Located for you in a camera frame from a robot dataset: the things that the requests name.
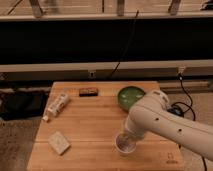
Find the green ceramic bowl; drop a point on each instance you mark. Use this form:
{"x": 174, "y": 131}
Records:
{"x": 129, "y": 95}

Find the dark brown chocolate bar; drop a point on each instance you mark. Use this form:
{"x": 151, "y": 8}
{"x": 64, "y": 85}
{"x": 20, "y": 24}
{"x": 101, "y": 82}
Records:
{"x": 87, "y": 92}

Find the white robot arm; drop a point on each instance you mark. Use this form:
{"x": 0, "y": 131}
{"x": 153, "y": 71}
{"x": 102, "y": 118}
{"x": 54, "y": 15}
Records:
{"x": 150, "y": 113}

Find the wooden cutting board table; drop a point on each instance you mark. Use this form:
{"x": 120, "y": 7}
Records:
{"x": 90, "y": 124}

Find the beige rectangular sponge block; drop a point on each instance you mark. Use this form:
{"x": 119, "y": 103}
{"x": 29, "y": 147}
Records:
{"x": 59, "y": 143}

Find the white toothpaste tube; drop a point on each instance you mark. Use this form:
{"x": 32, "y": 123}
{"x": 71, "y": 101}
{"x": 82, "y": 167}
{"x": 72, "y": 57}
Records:
{"x": 56, "y": 106}

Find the white ceramic cup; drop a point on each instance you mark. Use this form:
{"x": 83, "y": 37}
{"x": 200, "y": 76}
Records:
{"x": 124, "y": 144}

